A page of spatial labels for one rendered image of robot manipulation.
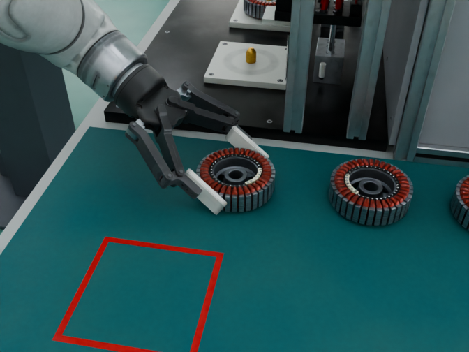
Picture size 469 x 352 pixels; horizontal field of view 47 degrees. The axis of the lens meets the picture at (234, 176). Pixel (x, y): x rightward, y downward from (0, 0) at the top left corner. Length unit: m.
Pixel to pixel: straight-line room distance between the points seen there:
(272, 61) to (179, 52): 0.19
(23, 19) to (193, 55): 0.52
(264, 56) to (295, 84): 0.24
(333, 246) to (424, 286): 0.12
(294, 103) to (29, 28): 0.40
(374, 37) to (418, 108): 0.13
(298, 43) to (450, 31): 0.20
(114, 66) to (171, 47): 0.38
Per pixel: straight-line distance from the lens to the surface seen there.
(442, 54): 0.81
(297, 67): 0.82
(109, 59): 0.77
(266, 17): 0.98
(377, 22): 0.79
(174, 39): 1.17
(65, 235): 0.75
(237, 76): 1.00
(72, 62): 0.80
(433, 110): 0.85
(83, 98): 2.53
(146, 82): 0.77
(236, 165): 0.80
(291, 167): 0.83
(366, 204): 0.73
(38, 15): 0.65
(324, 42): 1.04
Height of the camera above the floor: 1.26
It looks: 39 degrees down
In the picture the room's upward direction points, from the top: straight up
